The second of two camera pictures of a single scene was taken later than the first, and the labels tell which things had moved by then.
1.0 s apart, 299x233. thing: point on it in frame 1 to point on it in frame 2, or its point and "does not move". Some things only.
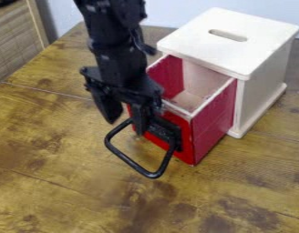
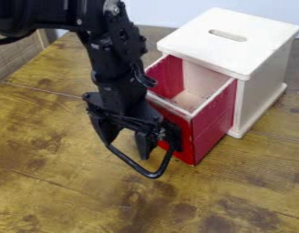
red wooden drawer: (197, 106) does not move
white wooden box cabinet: (247, 48) does not move
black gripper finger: (108, 103) to (107, 127)
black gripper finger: (142, 113) to (147, 139)
